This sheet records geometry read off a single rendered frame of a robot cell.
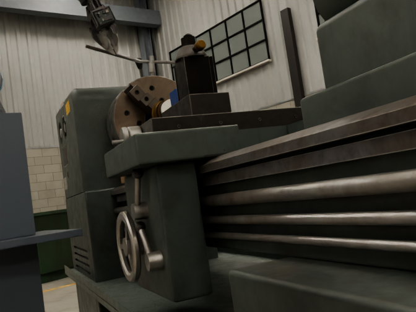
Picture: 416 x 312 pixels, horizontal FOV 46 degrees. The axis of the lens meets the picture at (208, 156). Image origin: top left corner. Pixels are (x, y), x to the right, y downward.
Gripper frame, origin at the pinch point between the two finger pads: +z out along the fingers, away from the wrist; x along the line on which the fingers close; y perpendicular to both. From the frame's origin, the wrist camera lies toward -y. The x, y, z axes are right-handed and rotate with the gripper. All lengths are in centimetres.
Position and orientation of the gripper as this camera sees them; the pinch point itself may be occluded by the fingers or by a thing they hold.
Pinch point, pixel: (113, 52)
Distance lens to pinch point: 178.1
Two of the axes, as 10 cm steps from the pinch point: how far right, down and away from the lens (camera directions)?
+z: 4.4, 9.0, 0.6
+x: 8.1, -4.2, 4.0
